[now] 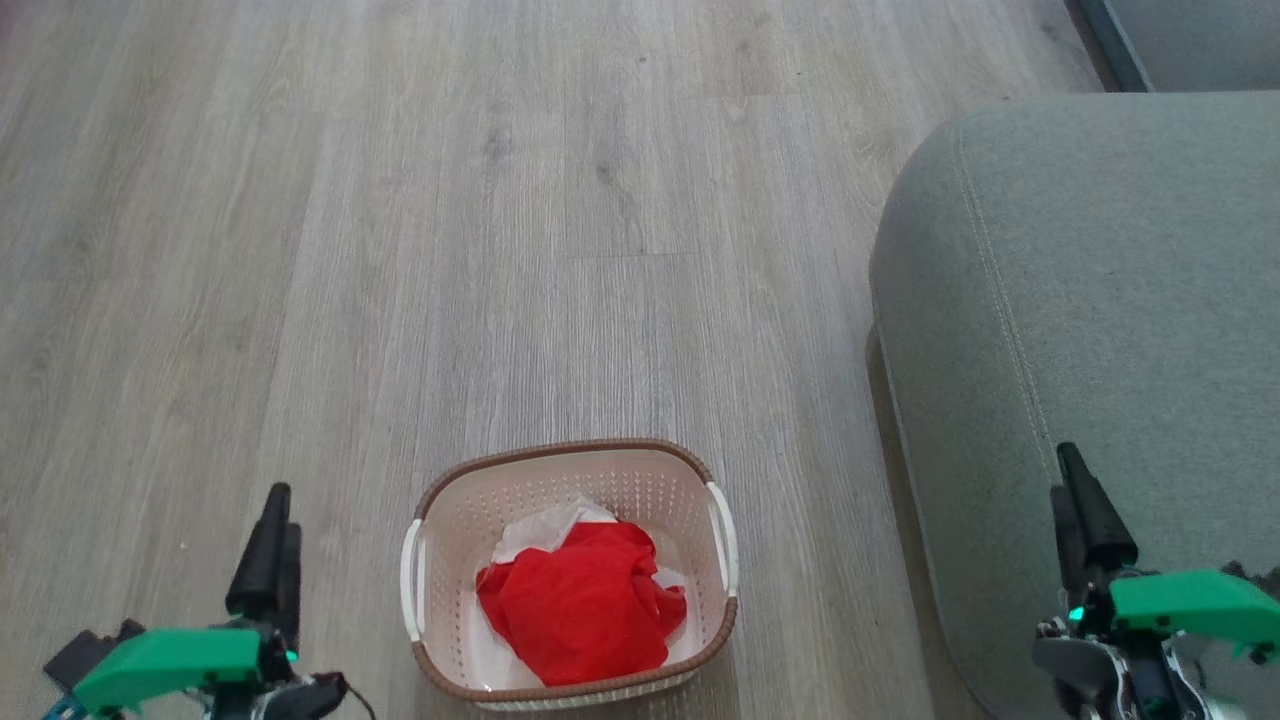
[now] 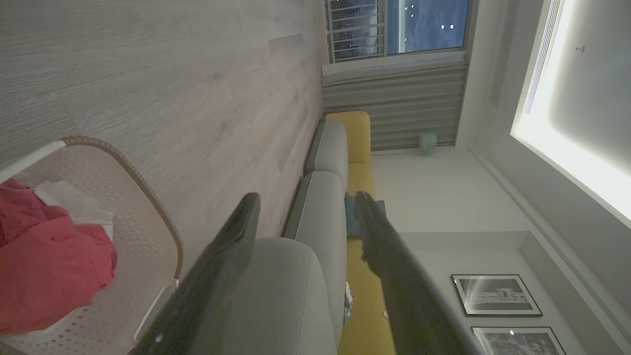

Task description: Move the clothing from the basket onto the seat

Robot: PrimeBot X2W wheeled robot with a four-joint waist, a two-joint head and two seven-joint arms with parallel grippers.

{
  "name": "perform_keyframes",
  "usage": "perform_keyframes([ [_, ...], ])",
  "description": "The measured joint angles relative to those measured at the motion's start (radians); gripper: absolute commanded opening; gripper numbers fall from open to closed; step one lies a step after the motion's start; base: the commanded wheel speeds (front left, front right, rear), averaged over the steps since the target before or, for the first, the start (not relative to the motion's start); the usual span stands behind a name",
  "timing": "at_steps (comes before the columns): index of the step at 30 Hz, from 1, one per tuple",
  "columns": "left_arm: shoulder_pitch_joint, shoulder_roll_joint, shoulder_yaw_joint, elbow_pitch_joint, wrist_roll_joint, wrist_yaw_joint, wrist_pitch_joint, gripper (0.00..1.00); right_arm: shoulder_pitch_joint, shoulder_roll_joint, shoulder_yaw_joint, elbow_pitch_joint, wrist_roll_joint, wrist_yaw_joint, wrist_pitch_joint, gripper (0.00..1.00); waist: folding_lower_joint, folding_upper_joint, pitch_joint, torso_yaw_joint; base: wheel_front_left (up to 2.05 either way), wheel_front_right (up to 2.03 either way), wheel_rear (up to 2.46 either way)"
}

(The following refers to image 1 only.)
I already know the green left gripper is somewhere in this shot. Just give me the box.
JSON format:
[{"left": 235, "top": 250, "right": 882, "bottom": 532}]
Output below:
[{"left": 72, "top": 483, "right": 347, "bottom": 720}]

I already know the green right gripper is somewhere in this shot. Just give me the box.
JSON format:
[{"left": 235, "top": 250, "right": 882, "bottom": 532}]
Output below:
[{"left": 1032, "top": 442, "right": 1280, "bottom": 720}]

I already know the white cloth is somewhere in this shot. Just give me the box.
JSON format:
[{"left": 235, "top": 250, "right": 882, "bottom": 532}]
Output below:
[{"left": 491, "top": 497, "right": 619, "bottom": 564}]

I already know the red cloth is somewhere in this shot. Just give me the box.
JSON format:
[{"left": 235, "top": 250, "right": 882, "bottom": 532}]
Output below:
[{"left": 475, "top": 520, "right": 689, "bottom": 688}]

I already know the grey fabric sofa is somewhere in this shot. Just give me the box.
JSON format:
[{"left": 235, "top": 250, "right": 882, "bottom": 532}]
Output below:
[{"left": 868, "top": 91, "right": 1280, "bottom": 720}]

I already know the white basket with brown rim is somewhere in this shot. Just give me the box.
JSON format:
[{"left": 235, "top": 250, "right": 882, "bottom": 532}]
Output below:
[{"left": 400, "top": 438, "right": 740, "bottom": 711}]

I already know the grey furniture with dark edge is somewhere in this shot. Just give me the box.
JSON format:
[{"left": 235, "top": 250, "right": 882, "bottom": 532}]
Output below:
[{"left": 1075, "top": 0, "right": 1280, "bottom": 94}]

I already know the thin black cable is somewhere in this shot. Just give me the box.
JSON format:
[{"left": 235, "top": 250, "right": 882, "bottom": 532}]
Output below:
[{"left": 320, "top": 672, "right": 378, "bottom": 720}]

